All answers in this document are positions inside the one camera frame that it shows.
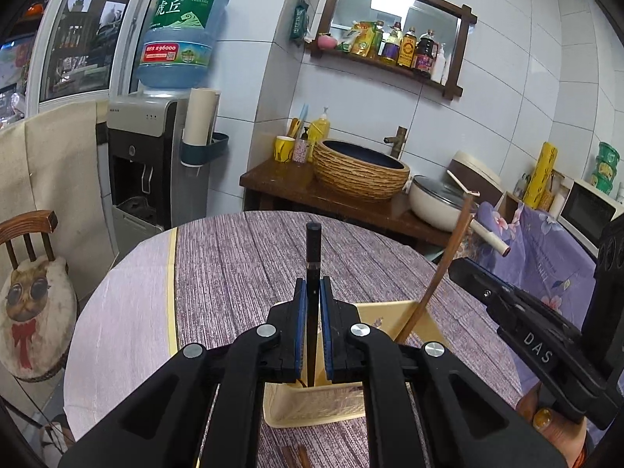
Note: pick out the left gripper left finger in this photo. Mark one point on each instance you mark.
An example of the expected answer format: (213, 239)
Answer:
(284, 363)

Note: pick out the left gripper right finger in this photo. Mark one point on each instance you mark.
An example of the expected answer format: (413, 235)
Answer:
(346, 340)

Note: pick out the brown wooden chopstick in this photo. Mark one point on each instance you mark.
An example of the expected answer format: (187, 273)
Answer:
(289, 458)
(303, 456)
(464, 219)

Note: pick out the black chopstick gold band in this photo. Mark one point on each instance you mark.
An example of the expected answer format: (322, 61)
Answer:
(313, 282)

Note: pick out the right hand yellow nails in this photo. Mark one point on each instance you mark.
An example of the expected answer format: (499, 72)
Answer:
(567, 437)

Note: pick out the cream plastic utensil holder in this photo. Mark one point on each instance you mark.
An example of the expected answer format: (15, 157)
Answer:
(293, 406)

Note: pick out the purple floral cloth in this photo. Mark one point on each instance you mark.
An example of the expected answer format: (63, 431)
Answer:
(547, 263)

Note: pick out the white microwave oven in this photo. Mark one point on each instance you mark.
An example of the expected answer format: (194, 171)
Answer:
(586, 212)

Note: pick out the dark wooden counter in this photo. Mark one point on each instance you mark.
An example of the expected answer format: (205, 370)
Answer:
(289, 186)

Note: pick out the white pot with glass lid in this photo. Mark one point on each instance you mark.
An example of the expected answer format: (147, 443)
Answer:
(439, 205)

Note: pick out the woven pattern basin sink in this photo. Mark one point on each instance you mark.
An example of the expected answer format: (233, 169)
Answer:
(358, 172)

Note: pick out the yellow roll package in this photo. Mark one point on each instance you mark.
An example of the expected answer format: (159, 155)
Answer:
(540, 176)

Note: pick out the green stacked cups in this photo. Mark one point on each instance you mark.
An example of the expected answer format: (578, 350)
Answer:
(605, 168)

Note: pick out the grey water dispenser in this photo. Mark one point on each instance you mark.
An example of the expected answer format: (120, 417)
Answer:
(151, 190)

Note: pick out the yellow mug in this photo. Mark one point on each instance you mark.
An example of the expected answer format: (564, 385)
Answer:
(283, 148)

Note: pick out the brown white rice cooker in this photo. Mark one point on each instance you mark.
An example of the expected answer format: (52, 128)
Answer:
(475, 175)

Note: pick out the bronze faucet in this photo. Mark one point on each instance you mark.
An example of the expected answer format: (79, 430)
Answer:
(397, 142)

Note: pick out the yellow soap dispenser bottle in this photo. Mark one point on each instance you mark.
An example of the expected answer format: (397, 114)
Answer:
(317, 131)

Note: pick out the cat print chair cushion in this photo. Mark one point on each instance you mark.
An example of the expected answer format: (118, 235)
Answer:
(39, 310)

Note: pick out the white paper towel roll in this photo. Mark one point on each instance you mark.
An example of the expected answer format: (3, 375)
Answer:
(201, 113)

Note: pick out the wooden chair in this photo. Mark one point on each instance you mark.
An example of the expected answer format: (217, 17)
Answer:
(42, 222)

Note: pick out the yellow label sauce bottle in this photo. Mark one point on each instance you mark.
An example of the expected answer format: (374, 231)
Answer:
(407, 49)

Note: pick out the pink small bowl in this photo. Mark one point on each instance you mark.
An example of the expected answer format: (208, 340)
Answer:
(326, 42)

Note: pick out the yellow snack bag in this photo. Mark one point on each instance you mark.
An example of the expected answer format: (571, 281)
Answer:
(364, 32)

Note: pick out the purple label bottle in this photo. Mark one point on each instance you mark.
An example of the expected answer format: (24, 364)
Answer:
(391, 44)

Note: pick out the dark soy sauce bottle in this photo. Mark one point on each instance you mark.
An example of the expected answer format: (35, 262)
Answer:
(427, 50)

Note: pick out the blue water jug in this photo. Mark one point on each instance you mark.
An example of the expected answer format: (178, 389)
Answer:
(177, 46)

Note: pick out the green hanging packet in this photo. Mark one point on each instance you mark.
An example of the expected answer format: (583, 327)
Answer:
(299, 24)

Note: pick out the beige wall padding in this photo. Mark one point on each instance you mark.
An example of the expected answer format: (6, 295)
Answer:
(49, 162)

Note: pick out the window with white frame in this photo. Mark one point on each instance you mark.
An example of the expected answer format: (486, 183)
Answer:
(81, 50)

